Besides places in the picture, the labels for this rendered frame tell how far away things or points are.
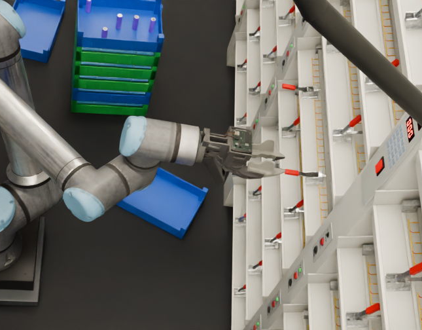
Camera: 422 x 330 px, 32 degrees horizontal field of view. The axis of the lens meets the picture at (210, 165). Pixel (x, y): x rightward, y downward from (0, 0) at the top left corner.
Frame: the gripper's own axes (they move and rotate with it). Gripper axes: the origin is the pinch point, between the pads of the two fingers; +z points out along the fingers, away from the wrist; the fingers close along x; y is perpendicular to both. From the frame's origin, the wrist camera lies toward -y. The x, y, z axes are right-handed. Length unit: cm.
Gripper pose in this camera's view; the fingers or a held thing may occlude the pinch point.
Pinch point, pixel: (278, 164)
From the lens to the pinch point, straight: 171.0
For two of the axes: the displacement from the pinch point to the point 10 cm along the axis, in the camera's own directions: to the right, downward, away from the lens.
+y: 2.4, -5.1, -8.2
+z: 9.7, 1.5, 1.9
